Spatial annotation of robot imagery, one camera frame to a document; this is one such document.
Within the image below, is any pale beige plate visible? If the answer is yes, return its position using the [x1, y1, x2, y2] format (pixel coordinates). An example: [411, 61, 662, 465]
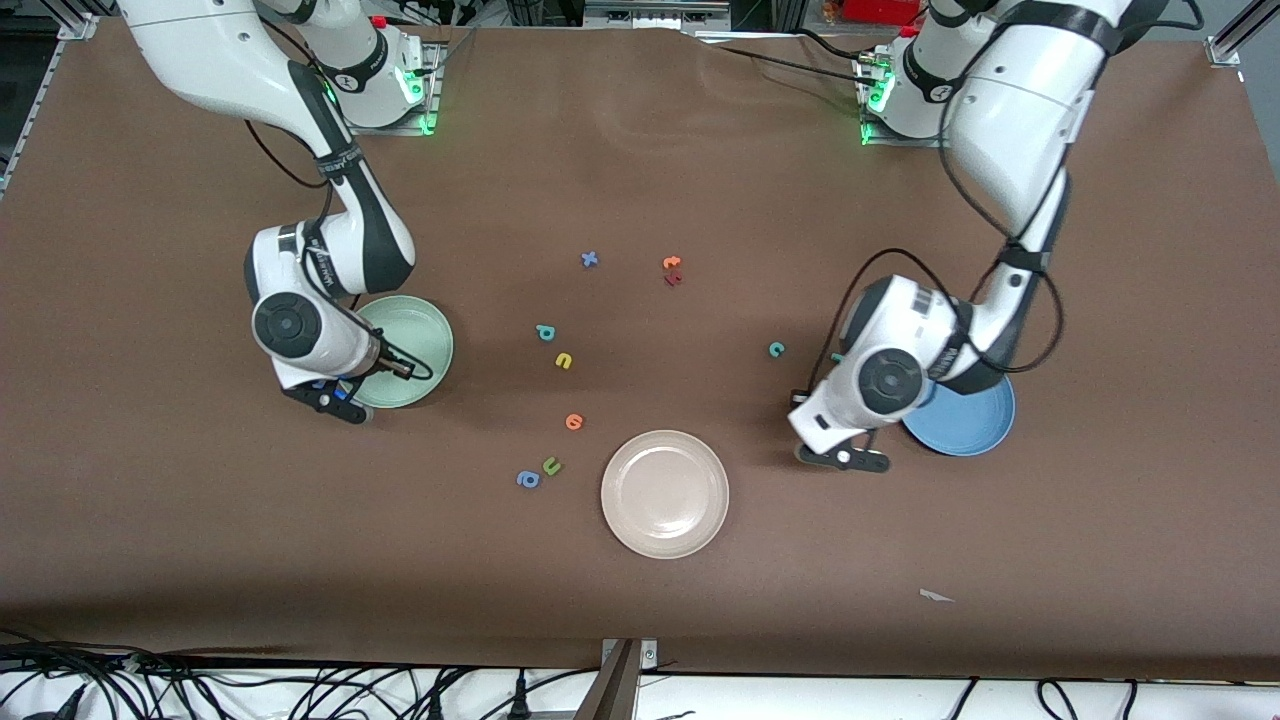
[601, 430, 730, 560]

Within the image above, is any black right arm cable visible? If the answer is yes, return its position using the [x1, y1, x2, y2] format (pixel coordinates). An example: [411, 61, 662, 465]
[243, 20, 436, 386]

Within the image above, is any black cable on table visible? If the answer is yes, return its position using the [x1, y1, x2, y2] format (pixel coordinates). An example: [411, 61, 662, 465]
[700, 28, 866, 86]

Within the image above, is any metal frame post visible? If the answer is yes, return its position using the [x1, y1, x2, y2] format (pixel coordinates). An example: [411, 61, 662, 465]
[592, 638, 661, 720]

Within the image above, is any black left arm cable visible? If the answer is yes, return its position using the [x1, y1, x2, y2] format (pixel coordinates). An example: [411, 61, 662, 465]
[795, 0, 1206, 406]

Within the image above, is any grey metal box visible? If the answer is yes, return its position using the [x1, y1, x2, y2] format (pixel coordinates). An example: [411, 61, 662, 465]
[583, 0, 733, 21]

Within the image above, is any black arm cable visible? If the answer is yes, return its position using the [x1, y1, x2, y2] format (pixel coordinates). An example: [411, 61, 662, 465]
[795, 0, 1206, 406]
[243, 20, 436, 386]

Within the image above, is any red box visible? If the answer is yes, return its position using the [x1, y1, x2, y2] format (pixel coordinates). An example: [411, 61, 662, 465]
[843, 0, 923, 25]

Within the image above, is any aluminium frame rail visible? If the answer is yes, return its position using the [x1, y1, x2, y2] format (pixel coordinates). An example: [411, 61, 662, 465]
[1205, 0, 1280, 69]
[0, 12, 101, 196]

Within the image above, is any black cable bundle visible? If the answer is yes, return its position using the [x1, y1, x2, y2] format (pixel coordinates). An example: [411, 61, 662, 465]
[0, 628, 211, 720]

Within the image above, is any green plate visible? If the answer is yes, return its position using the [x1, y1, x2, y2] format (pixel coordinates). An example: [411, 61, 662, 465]
[352, 295, 455, 409]

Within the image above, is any brown table cover sheet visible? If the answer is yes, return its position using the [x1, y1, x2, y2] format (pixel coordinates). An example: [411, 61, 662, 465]
[0, 18, 1280, 681]

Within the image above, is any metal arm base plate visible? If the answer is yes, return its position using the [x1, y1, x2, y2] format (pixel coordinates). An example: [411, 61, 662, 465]
[330, 38, 447, 137]
[855, 50, 969, 149]

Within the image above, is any blue plate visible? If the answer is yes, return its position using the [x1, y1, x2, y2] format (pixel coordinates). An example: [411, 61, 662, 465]
[902, 372, 1017, 458]

